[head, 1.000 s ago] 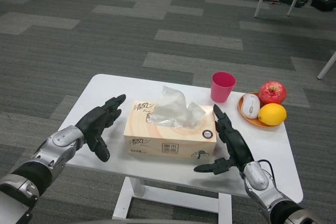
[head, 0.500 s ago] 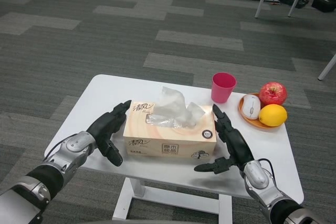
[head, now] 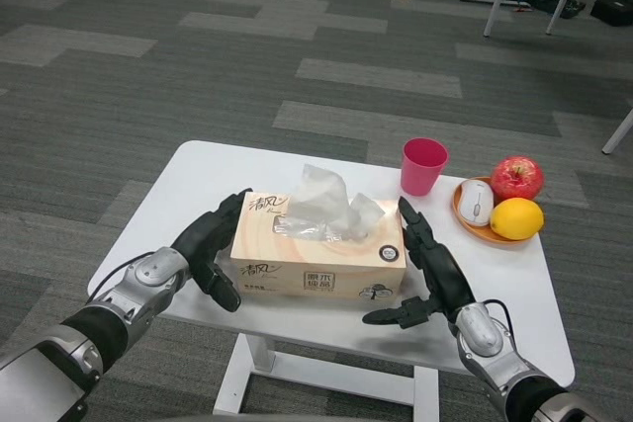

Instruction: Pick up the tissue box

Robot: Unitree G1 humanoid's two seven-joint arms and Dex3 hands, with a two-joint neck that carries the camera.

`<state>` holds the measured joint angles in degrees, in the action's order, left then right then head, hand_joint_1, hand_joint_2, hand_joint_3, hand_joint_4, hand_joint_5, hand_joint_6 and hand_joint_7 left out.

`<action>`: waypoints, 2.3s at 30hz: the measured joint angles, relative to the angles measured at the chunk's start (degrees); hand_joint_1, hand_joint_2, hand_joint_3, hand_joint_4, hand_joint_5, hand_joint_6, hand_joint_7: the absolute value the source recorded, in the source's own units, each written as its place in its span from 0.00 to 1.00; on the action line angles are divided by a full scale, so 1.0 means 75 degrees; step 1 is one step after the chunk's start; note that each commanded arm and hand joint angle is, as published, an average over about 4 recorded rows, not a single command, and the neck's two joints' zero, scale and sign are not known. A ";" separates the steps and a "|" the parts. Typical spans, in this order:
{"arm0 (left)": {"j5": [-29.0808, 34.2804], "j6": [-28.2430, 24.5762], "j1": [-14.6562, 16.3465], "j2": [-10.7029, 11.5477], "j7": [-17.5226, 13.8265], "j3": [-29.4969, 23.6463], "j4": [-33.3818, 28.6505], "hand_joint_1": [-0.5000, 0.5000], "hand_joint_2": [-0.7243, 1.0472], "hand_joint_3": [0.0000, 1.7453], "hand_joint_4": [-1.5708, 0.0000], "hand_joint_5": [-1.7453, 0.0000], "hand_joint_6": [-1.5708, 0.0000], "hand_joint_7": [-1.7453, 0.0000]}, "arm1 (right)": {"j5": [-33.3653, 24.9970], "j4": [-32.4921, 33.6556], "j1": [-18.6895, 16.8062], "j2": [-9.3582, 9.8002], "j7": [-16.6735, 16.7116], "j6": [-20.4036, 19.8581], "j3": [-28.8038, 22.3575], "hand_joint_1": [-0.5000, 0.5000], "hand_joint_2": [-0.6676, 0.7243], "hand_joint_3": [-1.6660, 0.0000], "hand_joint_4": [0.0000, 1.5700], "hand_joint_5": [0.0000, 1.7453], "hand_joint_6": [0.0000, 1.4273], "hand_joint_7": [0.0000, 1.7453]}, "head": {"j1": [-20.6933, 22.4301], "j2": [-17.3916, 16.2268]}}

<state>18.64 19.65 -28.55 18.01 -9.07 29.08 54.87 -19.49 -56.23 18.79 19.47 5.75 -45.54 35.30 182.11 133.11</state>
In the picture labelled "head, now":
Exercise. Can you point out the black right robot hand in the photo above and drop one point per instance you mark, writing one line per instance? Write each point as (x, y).
(445, 278)

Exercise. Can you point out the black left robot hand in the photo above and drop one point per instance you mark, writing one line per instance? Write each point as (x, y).
(203, 239)

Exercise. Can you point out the wood-print tissue box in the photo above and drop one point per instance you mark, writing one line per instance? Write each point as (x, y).
(316, 259)

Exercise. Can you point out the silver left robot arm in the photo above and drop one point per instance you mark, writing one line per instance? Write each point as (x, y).
(148, 274)

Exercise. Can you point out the orange wooden plate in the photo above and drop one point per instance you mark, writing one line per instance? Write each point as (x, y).
(470, 230)

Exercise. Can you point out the white computer mouse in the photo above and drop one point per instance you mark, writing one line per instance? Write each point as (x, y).
(475, 204)

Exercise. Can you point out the yellow lemon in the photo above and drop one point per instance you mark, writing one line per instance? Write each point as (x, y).
(516, 218)

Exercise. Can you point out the pink plastic cup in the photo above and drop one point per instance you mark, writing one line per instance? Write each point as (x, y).
(420, 175)

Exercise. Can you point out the red apple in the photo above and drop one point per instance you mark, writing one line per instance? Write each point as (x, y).
(516, 179)

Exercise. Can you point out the white slanted desk leg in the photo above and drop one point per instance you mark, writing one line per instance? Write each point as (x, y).
(620, 130)

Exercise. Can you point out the flat black bag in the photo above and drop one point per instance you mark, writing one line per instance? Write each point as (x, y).
(544, 2)

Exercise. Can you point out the boxy black bag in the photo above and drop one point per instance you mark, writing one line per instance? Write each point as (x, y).
(613, 9)

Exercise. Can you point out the white table base frame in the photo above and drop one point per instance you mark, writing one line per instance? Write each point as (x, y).
(247, 358)

